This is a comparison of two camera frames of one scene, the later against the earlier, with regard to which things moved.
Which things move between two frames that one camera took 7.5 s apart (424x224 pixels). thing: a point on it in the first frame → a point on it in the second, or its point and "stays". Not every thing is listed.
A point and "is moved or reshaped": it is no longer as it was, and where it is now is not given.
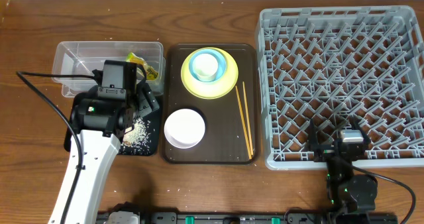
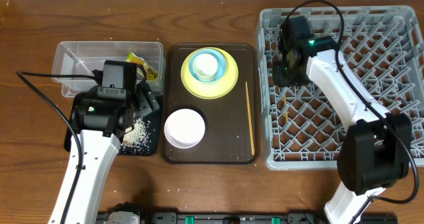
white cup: x=205 y=67 stays
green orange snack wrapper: x=151 y=73 stays
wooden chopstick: x=248 y=119 is moved or reshaped
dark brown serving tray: x=231 y=135 stays
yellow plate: x=214 y=89 stays
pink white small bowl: x=184 y=128 stays
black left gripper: x=146 y=98 stays
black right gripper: x=325 y=152 → x=279 y=78
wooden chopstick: x=250 y=156 → x=285 y=107
